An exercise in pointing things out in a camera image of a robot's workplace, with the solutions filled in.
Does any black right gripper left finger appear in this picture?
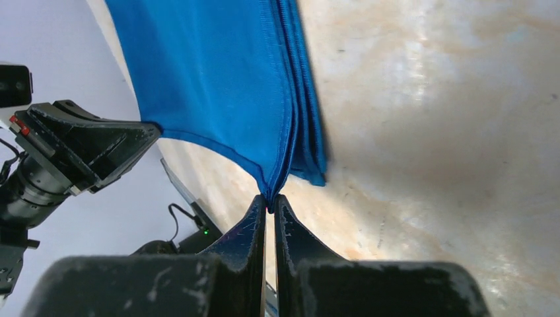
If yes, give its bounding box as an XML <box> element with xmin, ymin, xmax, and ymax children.
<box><xmin>22</xmin><ymin>195</ymin><xmax>266</xmax><ymax>316</ymax></box>

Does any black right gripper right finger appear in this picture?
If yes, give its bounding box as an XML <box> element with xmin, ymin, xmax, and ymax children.
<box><xmin>273</xmin><ymin>195</ymin><xmax>491</xmax><ymax>316</ymax></box>

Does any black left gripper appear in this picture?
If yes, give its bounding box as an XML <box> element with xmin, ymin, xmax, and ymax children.
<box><xmin>1</xmin><ymin>63</ymin><xmax>161</xmax><ymax>298</ymax></box>

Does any blue cloth napkin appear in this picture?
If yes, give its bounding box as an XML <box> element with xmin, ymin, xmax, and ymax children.
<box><xmin>107</xmin><ymin>0</ymin><xmax>327</xmax><ymax>202</ymax></box>

